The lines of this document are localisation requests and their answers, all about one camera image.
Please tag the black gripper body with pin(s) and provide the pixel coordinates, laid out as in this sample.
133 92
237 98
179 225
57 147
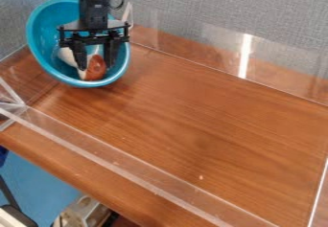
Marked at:
93 28

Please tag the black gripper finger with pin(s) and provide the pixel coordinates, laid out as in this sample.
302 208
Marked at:
79 54
111 48

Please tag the brown and white toy mushroom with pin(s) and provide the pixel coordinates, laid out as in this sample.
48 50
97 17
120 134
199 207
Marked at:
95 70

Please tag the blue plastic bowl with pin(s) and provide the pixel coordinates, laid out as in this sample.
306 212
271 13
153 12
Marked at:
45 18

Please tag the clear acrylic barrier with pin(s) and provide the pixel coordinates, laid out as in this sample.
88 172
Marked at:
206 138

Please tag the grey box under table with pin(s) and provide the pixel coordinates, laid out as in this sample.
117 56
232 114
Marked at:
85 212

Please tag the black and white chair part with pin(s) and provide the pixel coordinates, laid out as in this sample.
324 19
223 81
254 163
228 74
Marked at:
12 217

